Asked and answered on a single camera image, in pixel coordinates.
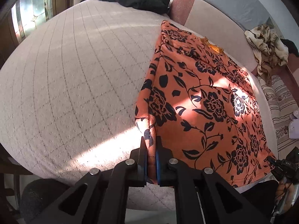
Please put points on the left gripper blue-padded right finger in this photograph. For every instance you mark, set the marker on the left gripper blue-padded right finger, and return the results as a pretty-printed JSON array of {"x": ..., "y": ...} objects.
[{"x": 202, "y": 196}]

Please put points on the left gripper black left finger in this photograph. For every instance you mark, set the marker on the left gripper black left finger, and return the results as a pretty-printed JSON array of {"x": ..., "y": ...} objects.
[{"x": 100, "y": 196}]

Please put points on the orange floral long-sleeve shirt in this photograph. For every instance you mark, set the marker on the orange floral long-sleeve shirt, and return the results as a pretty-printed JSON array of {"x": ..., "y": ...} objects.
[{"x": 198, "y": 103}]

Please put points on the black clothing on blanket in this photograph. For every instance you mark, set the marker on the black clothing on blanket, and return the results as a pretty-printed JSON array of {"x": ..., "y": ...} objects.
[{"x": 291, "y": 47}]

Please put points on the person's right hand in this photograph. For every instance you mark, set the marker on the person's right hand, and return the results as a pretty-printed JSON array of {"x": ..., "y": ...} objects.
[{"x": 284, "y": 196}]

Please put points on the striped floral bedding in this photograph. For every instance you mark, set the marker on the striped floral bedding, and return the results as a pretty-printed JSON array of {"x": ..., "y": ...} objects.
[{"x": 282, "y": 105}]

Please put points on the quilted pink bed cover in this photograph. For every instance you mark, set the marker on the quilted pink bed cover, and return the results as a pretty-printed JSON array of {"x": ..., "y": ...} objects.
[{"x": 69, "y": 93}]

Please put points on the brown cream patterned blanket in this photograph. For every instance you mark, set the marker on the brown cream patterned blanket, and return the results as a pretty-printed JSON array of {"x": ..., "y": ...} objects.
[{"x": 268, "y": 49}]

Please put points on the pink rolled bolster quilt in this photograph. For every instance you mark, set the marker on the pink rolled bolster quilt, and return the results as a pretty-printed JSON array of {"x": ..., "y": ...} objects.
[{"x": 207, "y": 21}]

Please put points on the grey pillow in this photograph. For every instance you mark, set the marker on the grey pillow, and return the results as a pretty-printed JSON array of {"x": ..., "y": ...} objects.
[{"x": 246, "y": 13}]

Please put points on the stained glass window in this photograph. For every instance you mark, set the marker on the stained glass window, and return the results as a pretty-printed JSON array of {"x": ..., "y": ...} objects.
[{"x": 28, "y": 15}]

